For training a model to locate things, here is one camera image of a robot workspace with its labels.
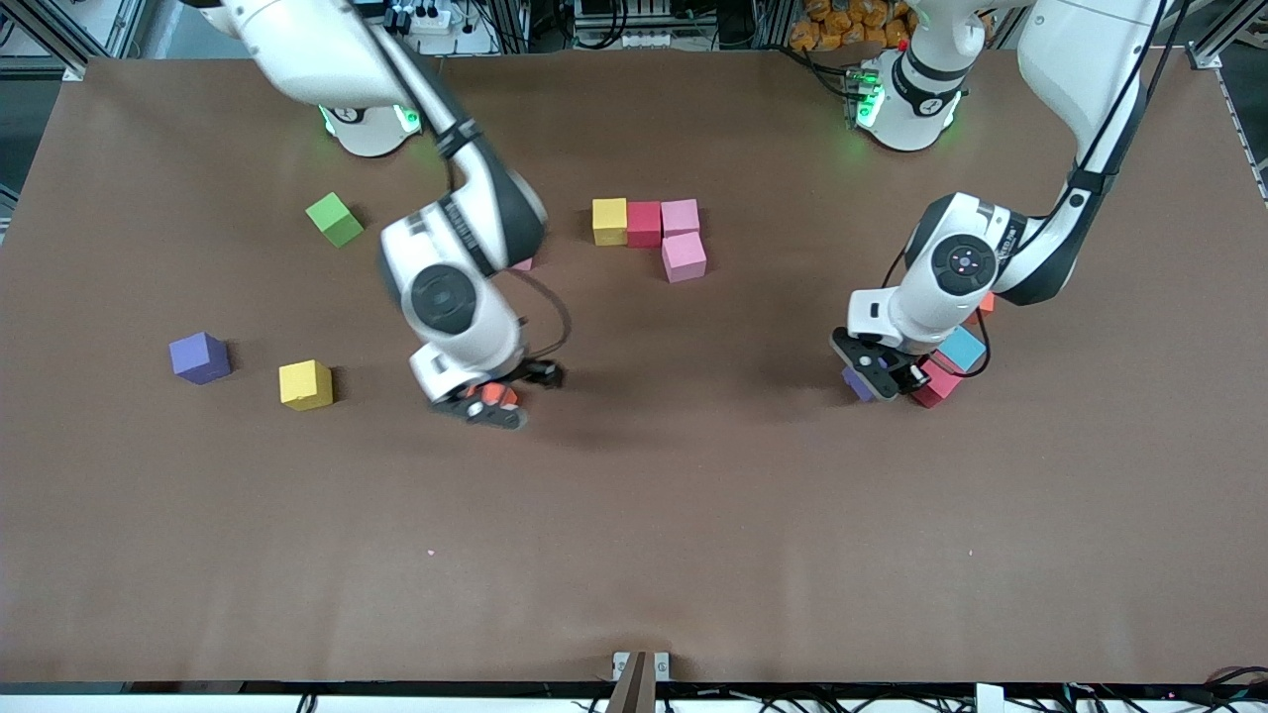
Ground crimson foam cube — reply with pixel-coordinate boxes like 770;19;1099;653
911;358;964;409
626;201;664;249

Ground aluminium frame post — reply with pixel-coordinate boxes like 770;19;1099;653
485;0;531;52
755;0;793;49

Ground white power strip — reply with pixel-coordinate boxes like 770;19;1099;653
384;3;455;36

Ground orange mesh bag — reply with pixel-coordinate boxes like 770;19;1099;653
790;0;917;52

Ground green foam cube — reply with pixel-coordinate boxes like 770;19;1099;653
305;191;366;249

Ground white electrical box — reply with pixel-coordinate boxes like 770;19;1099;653
592;28;677;51

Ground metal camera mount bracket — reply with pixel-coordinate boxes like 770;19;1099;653
606;651;673;713

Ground light blue foam cube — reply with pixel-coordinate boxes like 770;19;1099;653
936;325;989;373

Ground yellow foam cube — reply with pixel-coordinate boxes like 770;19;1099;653
592;198;629;247
278;359;335;412

